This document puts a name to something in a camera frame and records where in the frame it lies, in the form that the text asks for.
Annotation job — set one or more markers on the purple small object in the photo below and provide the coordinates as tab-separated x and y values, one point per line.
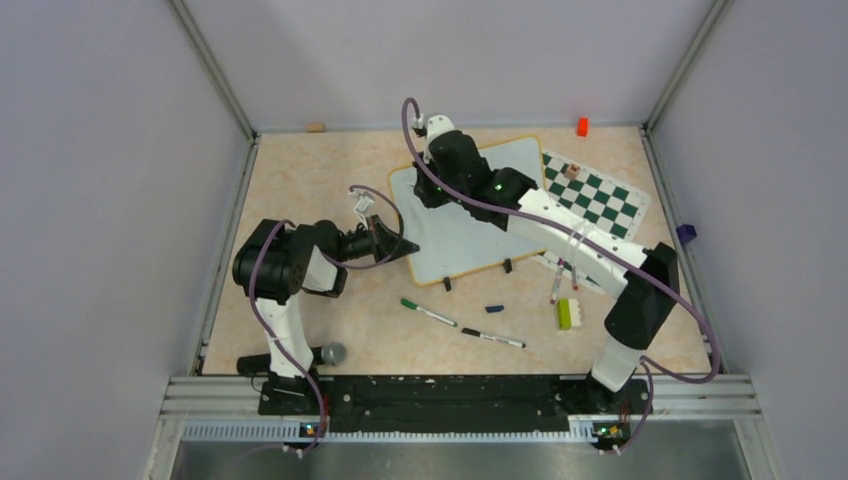
686	233

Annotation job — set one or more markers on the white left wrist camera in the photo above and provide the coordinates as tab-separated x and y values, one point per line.
364	201

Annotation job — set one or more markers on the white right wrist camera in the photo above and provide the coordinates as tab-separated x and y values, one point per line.
437	126

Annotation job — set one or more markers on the black capped marker pen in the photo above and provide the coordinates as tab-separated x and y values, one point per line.
493	338

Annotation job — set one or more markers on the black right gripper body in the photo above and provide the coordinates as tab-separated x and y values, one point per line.
433	193

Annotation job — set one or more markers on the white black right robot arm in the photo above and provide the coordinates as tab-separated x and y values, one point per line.
644	282

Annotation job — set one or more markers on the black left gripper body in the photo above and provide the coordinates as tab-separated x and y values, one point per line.
378	243

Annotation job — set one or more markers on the green white toy brick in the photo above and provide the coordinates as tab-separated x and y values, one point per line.
568	314

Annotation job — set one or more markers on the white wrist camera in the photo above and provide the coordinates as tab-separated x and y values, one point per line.
437	126
364	201

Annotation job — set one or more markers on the yellow framed whiteboard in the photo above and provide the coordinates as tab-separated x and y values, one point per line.
451	243

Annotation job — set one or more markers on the green white chess mat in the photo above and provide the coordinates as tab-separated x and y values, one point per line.
612	205

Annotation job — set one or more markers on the orange red small block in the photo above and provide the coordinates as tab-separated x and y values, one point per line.
583	127

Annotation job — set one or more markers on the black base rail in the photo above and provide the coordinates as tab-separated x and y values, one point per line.
445	404

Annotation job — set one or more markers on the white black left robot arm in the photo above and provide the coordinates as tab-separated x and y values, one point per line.
278	265

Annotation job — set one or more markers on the brown white chess piece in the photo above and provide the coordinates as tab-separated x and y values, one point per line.
573	171

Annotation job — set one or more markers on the green capped marker pen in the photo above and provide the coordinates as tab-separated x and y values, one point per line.
416	307

